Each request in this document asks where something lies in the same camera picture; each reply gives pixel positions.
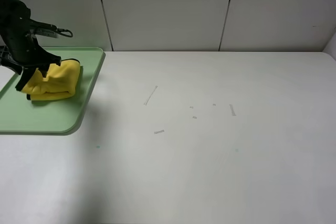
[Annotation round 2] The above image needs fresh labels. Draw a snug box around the light green plastic tray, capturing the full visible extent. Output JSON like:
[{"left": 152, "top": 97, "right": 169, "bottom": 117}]
[{"left": 1, "top": 47, "right": 104, "bottom": 135}]

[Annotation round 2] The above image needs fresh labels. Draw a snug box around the short clear tape strip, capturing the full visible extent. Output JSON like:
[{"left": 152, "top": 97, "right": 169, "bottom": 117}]
[{"left": 154, "top": 130, "right": 165, "bottom": 134}]

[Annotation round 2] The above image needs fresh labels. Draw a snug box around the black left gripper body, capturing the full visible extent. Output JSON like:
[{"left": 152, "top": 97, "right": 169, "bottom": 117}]
[{"left": 1, "top": 0, "right": 73, "bottom": 91}]

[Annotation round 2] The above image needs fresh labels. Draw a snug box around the yellow towel with black trim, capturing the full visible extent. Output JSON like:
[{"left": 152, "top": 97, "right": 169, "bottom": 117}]
[{"left": 15, "top": 59, "right": 81, "bottom": 101}]

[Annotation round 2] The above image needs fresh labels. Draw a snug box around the right clear tape strip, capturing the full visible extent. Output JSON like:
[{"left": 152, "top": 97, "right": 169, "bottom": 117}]
[{"left": 229, "top": 104, "right": 236, "bottom": 116}]

